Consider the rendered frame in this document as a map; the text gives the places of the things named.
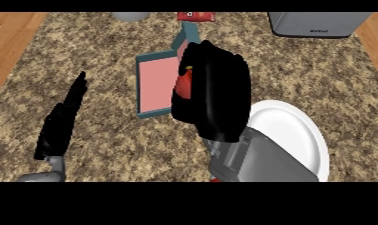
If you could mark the red packet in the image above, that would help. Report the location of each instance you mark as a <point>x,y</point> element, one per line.
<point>196,16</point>

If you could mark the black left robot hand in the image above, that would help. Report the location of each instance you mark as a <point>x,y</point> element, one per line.
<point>60,122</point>

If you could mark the teal box with pink inside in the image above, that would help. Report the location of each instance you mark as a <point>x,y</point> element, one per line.
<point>157,79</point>

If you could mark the red bell pepper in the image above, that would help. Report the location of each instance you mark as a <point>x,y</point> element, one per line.
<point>184,84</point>

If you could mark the white plate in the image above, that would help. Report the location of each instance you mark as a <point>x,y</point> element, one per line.
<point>296,132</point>

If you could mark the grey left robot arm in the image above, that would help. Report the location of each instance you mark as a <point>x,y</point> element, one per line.
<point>50,170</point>

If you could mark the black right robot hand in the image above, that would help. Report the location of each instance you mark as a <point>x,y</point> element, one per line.
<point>216,89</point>

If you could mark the grey appliance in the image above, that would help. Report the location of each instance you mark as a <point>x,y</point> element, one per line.
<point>318,24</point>

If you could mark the grey round container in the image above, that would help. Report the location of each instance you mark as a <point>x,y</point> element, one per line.
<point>131,16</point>

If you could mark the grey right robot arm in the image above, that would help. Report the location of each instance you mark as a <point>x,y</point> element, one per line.
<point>256,160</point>

